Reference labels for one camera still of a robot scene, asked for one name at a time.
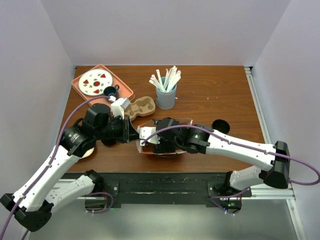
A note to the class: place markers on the orange paper bag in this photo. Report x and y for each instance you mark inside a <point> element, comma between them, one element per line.
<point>147,149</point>

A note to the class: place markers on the white wrapped straws bundle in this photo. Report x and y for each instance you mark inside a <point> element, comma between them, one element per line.
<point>167,83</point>

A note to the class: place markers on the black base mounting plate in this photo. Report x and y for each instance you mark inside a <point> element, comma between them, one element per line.
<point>167,188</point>

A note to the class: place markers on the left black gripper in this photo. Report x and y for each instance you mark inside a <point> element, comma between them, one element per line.
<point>128,132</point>

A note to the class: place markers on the cardboard cup carrier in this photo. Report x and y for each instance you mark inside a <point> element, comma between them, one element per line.
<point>141,107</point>

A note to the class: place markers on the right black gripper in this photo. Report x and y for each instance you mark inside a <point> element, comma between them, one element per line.
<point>163,147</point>

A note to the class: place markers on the watermelon pattern plate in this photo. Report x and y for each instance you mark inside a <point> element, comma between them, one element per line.
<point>93,82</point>

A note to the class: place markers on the aluminium frame rail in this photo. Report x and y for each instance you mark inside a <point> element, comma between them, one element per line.
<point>263,192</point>

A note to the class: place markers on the blue straw holder cup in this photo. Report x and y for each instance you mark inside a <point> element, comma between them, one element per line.
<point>166,100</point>

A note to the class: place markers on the cream panda plate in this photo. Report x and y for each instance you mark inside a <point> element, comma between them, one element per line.
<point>88,153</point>

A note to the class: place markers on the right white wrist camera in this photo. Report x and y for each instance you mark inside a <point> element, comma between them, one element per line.
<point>145,132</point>

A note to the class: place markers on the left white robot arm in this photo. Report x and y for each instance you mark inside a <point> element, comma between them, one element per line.
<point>36,201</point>

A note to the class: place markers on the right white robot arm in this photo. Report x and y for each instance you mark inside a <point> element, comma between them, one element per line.
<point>269,162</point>

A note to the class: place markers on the dark blue mug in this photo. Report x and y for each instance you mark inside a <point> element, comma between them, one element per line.
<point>112,91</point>

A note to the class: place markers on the stack of black lids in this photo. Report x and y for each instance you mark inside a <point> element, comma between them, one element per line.
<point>108,142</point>

